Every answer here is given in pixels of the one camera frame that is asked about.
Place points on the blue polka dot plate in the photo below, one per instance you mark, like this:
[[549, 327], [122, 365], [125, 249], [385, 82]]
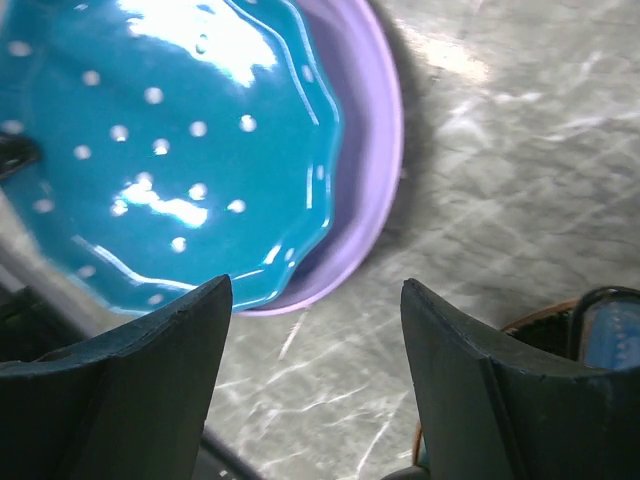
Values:
[[179, 141]]

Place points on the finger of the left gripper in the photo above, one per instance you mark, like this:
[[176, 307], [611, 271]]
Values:
[[16, 152]]

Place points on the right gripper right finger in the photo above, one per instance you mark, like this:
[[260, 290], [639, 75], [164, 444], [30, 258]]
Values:
[[552, 396]]

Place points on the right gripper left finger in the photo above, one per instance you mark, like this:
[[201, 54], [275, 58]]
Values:
[[127, 404]]

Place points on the purple plastic plate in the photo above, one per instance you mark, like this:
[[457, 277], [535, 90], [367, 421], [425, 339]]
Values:
[[358, 59]]

